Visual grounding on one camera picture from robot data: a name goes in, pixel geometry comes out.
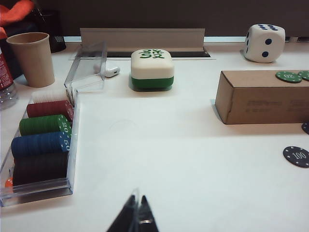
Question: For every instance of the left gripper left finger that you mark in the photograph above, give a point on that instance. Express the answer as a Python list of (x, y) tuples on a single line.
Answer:
[(128, 217)]

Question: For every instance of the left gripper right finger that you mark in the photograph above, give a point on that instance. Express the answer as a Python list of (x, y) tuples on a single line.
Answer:
[(147, 215)]

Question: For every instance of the blue 50 poker chip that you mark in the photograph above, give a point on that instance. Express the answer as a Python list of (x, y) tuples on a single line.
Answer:
[(306, 128)]

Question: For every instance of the clear plastic chip case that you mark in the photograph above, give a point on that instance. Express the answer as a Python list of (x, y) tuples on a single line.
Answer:
[(36, 193)]

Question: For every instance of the black chip stack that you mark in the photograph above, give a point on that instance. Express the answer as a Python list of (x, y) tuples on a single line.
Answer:
[(38, 169)]

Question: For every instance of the blue chip stack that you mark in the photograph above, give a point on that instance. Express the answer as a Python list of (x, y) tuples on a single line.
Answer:
[(36, 145)]

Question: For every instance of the orange poker chip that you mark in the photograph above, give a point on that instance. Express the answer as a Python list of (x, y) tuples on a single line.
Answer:
[(9, 183)]

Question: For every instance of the green chip stack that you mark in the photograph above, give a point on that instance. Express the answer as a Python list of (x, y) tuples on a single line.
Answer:
[(41, 125)]

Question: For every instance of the red chip stack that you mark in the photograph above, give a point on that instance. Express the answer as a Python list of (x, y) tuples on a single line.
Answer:
[(48, 110)]

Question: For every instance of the white chip stack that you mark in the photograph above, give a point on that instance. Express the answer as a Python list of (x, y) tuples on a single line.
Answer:
[(48, 96)]

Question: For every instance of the black 100 poker chip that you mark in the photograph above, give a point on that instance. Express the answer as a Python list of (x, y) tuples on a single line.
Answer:
[(296, 156)]

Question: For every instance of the brown cardboard box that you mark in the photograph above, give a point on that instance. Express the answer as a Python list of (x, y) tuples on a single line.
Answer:
[(260, 101)]

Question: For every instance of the green 20 poker chip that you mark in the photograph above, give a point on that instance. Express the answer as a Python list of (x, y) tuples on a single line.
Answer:
[(289, 76), (304, 75)]

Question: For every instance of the large white green mahjong tile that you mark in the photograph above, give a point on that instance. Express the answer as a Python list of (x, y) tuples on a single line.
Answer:
[(152, 70)]

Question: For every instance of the white earbuds case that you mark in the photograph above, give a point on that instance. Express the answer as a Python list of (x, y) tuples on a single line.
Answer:
[(108, 70)]

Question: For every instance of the kraft paper cup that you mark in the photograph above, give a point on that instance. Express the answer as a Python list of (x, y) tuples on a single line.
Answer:
[(33, 60)]

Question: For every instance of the clear bottle red label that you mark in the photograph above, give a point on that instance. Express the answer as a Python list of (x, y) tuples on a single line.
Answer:
[(4, 77)]

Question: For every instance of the black mesh pen holder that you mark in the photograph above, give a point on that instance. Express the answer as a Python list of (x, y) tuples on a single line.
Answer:
[(57, 41)]

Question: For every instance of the wide grey desk partition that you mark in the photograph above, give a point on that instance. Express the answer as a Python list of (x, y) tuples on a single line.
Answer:
[(169, 14)]

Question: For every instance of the large white dice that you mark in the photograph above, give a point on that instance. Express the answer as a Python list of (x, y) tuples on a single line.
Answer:
[(264, 43)]

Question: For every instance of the orange cloth item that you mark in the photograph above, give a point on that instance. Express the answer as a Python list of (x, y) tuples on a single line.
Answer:
[(17, 12)]

